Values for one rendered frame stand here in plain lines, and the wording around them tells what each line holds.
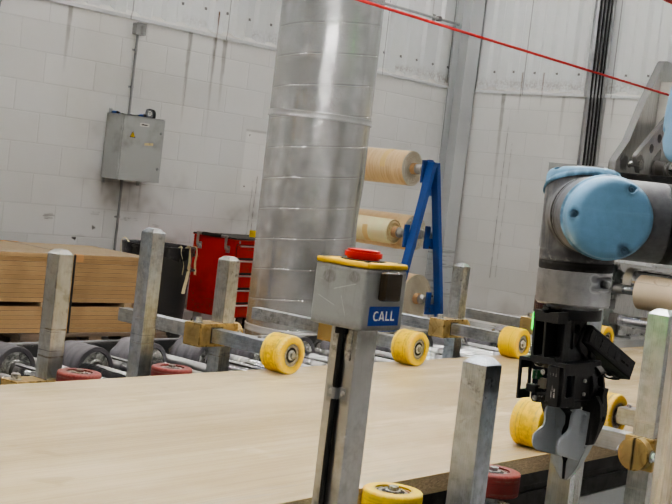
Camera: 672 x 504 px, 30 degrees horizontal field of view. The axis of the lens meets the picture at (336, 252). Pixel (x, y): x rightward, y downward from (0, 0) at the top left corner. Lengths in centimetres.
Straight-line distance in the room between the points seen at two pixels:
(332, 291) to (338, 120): 440
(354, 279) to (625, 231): 30
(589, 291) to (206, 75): 917
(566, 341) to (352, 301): 34
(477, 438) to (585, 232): 31
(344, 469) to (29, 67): 836
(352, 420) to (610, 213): 35
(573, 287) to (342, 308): 34
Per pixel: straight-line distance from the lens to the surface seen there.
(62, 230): 980
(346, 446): 132
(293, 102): 571
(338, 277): 129
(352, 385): 131
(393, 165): 892
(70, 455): 171
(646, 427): 198
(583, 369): 153
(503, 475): 186
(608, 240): 138
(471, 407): 153
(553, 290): 151
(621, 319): 462
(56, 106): 970
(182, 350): 329
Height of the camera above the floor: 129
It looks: 3 degrees down
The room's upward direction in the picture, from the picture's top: 7 degrees clockwise
